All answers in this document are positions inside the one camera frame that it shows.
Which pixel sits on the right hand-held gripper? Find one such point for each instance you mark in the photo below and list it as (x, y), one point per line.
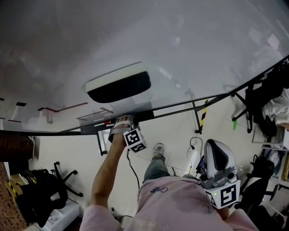
(220, 164)

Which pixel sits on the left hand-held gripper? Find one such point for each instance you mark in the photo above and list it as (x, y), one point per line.
(135, 141)

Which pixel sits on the white red-capped whiteboard marker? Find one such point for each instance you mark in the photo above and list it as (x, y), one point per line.
(102, 123)

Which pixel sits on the black whiteboard stand leg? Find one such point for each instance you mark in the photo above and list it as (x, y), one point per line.
(101, 144)
(197, 117)

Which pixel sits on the black whiteboard marker tray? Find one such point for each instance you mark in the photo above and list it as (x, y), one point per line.
(90, 129)

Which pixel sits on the white and black whiteboard eraser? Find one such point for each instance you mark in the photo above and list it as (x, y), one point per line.
(117, 86)

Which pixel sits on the large white whiteboard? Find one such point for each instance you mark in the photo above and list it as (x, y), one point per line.
(113, 33)

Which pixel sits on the person's left hand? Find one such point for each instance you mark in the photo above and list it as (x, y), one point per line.
(123, 119)

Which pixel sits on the person's grey sneaker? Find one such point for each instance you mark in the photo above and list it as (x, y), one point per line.
(158, 149)

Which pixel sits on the person's leg in jeans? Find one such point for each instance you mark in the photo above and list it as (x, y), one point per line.
(155, 168)

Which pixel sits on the green floor tape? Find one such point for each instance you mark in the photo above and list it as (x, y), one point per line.
(234, 125)

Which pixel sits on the yellow black striped tape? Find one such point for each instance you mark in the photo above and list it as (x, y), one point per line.
(203, 116)

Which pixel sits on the person's pink shirt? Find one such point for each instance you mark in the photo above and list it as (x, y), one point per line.
(180, 207)

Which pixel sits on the white shelf unit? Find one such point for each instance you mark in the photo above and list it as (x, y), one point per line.
(277, 144)

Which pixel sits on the black bag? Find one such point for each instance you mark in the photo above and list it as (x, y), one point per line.
(268, 126)

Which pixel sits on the white cloth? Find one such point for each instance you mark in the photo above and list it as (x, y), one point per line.
(276, 108)

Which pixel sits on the white box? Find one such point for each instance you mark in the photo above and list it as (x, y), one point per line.
(61, 213)

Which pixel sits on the brown cabinet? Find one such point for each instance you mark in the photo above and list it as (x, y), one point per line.
(15, 147)

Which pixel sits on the black rectangular magnet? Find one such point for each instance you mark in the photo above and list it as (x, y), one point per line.
(21, 104)

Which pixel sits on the yellow black striped object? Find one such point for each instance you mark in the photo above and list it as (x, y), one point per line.
(13, 187)

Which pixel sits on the brown perforated board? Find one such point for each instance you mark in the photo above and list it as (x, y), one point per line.
(6, 203)

